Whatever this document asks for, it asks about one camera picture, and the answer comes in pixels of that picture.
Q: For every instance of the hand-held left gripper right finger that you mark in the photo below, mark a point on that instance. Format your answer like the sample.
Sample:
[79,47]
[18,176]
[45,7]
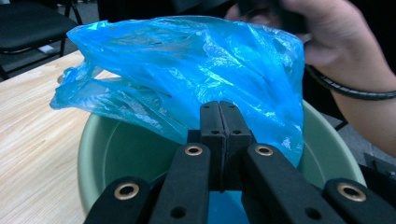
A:
[235,133]

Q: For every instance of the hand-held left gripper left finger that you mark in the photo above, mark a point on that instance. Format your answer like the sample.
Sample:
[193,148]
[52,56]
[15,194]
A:
[214,137]

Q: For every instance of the blue plastic bag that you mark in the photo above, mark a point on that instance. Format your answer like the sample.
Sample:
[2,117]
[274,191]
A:
[174,68]

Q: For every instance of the green plastic bin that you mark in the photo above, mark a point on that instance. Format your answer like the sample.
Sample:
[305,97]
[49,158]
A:
[124,149]

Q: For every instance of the black stand base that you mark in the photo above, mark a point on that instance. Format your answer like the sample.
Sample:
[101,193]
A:
[379,180]

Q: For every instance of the black folding chair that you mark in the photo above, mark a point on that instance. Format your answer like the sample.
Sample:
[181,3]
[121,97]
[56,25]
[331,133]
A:
[28,25]

